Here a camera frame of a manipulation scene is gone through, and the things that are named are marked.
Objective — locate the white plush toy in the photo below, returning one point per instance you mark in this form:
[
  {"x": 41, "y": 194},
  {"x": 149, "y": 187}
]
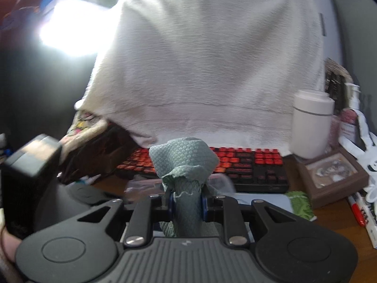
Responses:
[{"x": 372, "y": 165}]

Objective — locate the pump bottle with pink label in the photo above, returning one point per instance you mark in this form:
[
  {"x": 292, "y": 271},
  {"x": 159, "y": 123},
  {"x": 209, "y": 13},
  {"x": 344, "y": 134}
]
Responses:
[{"x": 350, "y": 118}]

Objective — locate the green waffle cleaning cloth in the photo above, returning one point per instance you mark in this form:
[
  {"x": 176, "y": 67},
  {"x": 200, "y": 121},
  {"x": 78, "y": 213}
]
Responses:
[{"x": 182, "y": 159}]

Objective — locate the white printed box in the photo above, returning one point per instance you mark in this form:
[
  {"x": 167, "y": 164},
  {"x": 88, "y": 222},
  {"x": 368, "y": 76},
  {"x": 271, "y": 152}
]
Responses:
[{"x": 371, "y": 224}]

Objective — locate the cream printed cloth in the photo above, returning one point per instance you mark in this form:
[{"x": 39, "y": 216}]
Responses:
[{"x": 85, "y": 126}]

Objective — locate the black keyboard with red keys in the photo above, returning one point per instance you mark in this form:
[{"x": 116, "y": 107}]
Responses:
[{"x": 259, "y": 171}]

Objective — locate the bright lit window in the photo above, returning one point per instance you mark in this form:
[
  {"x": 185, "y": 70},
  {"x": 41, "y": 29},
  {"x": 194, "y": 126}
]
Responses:
[{"x": 73, "y": 26}]

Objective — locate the light blue mat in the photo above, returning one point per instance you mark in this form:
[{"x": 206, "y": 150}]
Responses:
[{"x": 265, "y": 200}]

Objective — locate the ornate table mirror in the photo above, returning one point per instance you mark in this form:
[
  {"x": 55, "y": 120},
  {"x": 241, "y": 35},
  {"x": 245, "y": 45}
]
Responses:
[{"x": 335, "y": 79}]

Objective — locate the red marker pen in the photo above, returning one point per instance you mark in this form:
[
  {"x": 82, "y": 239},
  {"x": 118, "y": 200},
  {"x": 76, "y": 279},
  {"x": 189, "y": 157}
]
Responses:
[{"x": 356, "y": 210}]

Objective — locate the brown picture frame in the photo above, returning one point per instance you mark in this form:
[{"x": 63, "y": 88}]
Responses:
[{"x": 332, "y": 169}]

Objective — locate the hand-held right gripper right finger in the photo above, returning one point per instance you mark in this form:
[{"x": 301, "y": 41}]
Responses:
[{"x": 203, "y": 209}]

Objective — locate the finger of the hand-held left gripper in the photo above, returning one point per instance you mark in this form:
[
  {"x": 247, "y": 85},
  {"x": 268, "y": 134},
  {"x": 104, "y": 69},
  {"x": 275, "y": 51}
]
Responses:
[{"x": 94, "y": 197}]

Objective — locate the clear plastic measuring cup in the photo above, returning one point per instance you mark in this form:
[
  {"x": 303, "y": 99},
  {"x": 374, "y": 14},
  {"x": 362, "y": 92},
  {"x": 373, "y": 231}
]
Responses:
[{"x": 141, "y": 185}]

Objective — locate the white cylindrical container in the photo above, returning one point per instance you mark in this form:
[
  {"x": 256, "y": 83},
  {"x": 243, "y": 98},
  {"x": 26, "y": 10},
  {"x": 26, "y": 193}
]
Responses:
[{"x": 312, "y": 123}]

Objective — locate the dark brown stand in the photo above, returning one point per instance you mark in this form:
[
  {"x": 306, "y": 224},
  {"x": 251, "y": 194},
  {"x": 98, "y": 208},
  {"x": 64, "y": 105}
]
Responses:
[{"x": 97, "y": 153}]

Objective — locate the white terry towel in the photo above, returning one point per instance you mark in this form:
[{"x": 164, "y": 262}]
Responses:
[{"x": 206, "y": 64}]

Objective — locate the person's left hand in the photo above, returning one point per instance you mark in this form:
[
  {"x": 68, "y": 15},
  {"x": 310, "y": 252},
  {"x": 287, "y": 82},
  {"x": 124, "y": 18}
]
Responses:
[{"x": 7, "y": 253}]

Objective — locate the large black panel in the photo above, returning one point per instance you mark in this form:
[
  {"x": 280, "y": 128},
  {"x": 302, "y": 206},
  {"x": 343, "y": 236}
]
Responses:
[{"x": 35, "y": 88}]

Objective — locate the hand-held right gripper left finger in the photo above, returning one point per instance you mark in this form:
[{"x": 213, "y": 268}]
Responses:
[{"x": 170, "y": 209}]

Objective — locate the green packet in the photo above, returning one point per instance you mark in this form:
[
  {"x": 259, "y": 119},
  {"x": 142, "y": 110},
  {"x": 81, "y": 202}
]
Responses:
[{"x": 300, "y": 205}]

